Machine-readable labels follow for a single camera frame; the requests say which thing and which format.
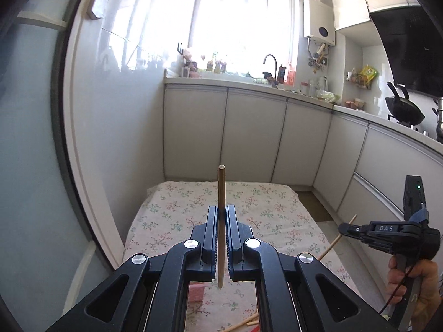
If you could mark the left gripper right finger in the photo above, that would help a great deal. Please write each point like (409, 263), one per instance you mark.
(295, 293)

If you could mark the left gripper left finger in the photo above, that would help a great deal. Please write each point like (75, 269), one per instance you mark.
(148, 293)

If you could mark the wooden chopstick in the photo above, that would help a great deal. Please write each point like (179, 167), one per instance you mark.
(335, 241)
(250, 319)
(221, 226)

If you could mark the kitchen faucet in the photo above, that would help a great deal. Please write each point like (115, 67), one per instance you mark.
(270, 63)

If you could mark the pink perforated utensil basket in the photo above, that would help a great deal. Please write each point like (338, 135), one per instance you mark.
(196, 292)

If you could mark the wooden chopstick on table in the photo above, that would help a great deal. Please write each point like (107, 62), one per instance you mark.
(250, 319)

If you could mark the floral tablecloth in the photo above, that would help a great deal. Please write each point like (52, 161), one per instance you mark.
(274, 212)

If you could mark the black wok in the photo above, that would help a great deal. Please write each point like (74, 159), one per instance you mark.
(402, 109)

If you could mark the yellow snack bag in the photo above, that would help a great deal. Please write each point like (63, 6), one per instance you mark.
(366, 76)

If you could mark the white lower cabinets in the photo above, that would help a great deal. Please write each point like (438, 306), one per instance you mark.
(356, 163)

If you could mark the black range hood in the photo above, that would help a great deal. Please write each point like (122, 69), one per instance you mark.
(413, 46)

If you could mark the white water heater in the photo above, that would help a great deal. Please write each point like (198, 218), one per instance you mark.
(318, 23)

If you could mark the window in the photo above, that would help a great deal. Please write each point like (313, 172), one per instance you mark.
(241, 32)

